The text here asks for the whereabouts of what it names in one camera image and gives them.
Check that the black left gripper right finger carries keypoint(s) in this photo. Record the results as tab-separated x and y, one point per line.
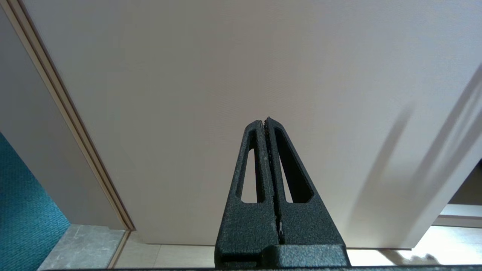
305	226

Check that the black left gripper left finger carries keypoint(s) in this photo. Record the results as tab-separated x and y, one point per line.
248	229

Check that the beige room door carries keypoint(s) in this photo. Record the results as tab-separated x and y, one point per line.
226	75

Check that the white low shelf board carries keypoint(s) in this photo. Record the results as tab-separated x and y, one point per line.
459	216

